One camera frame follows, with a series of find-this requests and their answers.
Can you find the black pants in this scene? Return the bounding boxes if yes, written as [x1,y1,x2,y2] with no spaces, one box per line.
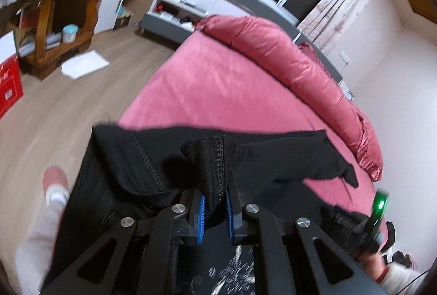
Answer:
[43,122,362,295]

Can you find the bed with pink sheet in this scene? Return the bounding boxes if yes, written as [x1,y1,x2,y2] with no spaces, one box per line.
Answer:
[118,31,381,227]

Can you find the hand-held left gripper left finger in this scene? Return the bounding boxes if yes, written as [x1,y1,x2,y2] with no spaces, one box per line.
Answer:
[40,190,207,295]

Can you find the red cardboard box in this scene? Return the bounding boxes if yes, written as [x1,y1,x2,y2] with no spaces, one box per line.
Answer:
[0,30,25,120]

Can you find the person's right forearm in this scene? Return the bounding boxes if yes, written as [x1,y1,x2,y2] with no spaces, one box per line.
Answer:
[376,261,428,295]

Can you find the patterned curtain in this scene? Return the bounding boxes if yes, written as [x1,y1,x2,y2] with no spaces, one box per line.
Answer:
[296,0,387,54]

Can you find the jar with blue lid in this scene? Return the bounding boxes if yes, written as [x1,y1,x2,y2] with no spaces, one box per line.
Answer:
[61,24,80,43]

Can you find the brown wooden shelf unit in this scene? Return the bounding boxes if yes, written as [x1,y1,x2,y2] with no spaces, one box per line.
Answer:
[10,0,110,81]

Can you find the person's right hand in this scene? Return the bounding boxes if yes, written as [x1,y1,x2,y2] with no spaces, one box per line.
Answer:
[359,252,389,282]

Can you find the black cable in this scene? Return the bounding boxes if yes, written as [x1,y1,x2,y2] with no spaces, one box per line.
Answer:
[398,267,431,295]

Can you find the white paper sheets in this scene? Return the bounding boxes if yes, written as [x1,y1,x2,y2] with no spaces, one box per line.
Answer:
[60,51,111,80]

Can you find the grey bed frame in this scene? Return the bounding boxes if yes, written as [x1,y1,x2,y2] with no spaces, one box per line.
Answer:
[139,0,344,85]

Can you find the pink slipper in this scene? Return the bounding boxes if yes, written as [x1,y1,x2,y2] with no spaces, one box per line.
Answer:
[43,166,71,206]

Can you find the pink duvet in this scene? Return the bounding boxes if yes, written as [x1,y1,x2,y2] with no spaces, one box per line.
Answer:
[196,15,385,182]

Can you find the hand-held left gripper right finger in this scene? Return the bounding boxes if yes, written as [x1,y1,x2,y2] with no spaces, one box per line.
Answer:
[225,186,388,295]

